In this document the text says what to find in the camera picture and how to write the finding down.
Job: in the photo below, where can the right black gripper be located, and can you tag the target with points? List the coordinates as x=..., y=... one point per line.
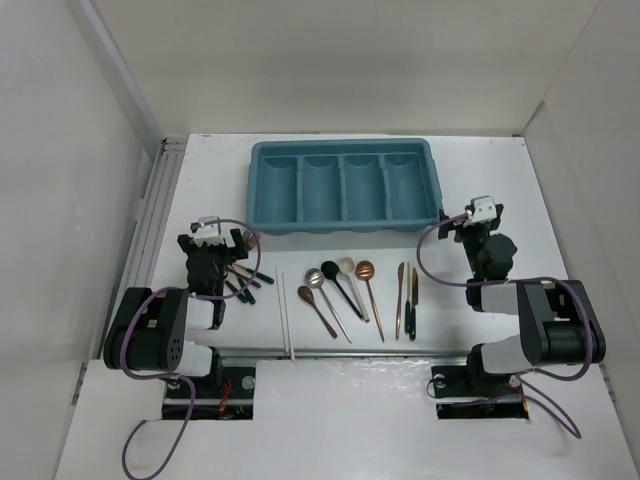
x=460, y=228

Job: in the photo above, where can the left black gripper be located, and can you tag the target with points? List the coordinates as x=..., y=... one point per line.
x=231, y=253

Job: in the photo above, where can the copper knife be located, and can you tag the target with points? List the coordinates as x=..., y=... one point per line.
x=398, y=320

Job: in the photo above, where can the gold blade green knife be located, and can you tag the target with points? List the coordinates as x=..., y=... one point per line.
x=414, y=303

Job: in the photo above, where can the copper spoon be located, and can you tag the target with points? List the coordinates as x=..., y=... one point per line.
x=365, y=271

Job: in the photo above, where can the black spoon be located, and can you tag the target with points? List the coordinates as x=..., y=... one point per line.
x=330, y=271

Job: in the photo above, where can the white spoon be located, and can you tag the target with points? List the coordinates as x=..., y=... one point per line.
x=347, y=268

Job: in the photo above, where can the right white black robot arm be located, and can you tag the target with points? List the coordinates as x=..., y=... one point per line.
x=557, y=324

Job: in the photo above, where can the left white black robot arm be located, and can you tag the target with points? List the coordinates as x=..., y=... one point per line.
x=147, y=335

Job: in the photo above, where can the white chopstick left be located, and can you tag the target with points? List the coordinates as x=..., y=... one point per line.
x=283, y=315

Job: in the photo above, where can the white chopstick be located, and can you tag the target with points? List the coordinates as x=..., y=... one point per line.
x=283, y=315
x=288, y=315

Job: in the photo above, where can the white chopstick right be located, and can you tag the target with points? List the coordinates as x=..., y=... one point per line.
x=288, y=315

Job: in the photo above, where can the brown wooden spoon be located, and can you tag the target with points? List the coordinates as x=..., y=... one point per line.
x=306, y=296

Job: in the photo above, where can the silver metal spoon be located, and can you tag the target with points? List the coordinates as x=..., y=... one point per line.
x=315, y=279

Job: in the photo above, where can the blue plastic cutlery tray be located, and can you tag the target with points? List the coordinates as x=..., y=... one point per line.
x=357, y=185

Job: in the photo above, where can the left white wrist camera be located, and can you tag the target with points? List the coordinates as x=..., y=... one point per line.
x=207, y=231

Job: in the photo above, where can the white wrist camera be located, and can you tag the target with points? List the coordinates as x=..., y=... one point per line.
x=482, y=209
x=207, y=231

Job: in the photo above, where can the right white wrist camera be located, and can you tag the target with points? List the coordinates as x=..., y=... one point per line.
x=482, y=209

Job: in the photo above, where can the aluminium rail front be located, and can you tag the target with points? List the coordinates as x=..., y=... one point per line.
x=280, y=353

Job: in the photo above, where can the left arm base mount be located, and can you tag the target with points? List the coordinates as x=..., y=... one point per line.
x=225, y=394

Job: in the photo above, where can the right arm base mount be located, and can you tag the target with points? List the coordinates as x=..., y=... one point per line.
x=459, y=396

